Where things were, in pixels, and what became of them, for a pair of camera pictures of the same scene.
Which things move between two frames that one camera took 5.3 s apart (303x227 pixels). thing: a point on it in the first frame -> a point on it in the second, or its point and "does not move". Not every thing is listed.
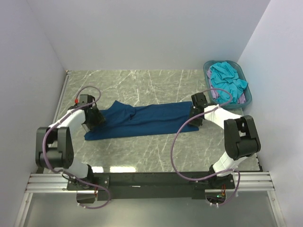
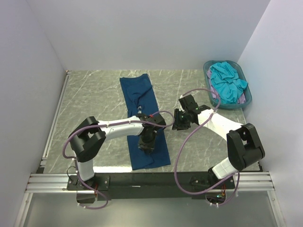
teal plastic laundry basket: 227,75 does not move
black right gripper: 197,123 -> 178,125
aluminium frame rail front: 260,181 does not move
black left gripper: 99,119 -> 148,146
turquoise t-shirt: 227,85 does not move
